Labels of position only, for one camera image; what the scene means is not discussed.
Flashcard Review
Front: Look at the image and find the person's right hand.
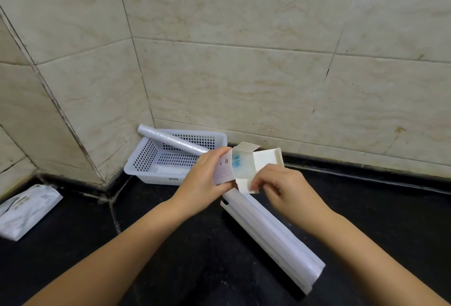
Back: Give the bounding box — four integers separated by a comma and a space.
249, 164, 336, 237

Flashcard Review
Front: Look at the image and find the person's left hand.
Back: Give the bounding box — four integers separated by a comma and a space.
171, 146, 237, 219

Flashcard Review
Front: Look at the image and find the small white cardboard box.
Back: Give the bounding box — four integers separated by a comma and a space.
211, 142, 284, 194

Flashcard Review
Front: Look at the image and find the person's left forearm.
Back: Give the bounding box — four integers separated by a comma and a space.
23, 199, 192, 306

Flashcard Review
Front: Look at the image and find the person's right forearm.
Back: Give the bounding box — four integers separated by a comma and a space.
310, 211, 451, 306

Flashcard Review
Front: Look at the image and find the white plastic wrap dispenser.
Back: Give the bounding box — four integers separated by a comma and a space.
220, 188, 326, 296

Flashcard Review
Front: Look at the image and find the clear plastic wrap roll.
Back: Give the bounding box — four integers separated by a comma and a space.
137, 124, 211, 156

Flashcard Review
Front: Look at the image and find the white perforated plastic basket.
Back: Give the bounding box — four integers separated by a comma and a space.
123, 128, 228, 186

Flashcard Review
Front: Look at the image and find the white plastic packet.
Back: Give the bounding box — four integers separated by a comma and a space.
0, 184, 63, 242

